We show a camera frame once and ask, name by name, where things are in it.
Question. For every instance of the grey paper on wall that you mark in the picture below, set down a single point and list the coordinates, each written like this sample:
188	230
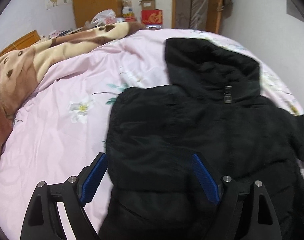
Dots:
292	10

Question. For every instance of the wooden door frame with curtain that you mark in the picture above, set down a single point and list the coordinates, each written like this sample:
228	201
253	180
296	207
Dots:
197	14

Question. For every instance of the pink floral bed cover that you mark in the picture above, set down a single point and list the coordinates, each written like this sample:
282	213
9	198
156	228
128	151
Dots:
63	125

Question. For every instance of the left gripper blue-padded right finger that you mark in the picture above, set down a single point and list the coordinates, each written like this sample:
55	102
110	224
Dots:
242	210

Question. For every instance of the white plastic bag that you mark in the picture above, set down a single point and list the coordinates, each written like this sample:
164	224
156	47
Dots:
104	17

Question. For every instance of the snack package stack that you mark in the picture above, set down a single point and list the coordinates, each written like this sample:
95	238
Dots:
128	11

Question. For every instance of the black hooded jacket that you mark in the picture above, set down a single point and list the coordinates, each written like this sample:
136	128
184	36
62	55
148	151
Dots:
213	107

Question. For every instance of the wooden headboard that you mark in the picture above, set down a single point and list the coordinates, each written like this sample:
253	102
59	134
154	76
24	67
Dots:
23	42

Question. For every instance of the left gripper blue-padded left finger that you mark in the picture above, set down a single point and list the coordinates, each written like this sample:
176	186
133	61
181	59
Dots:
42	219

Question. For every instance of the small cardboard box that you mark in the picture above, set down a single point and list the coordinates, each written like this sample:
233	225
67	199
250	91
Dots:
148	4

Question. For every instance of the brown cream fleece blanket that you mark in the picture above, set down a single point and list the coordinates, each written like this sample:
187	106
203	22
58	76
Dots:
21	71

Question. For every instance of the red gift box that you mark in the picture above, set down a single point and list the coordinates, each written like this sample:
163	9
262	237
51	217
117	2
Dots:
151	17

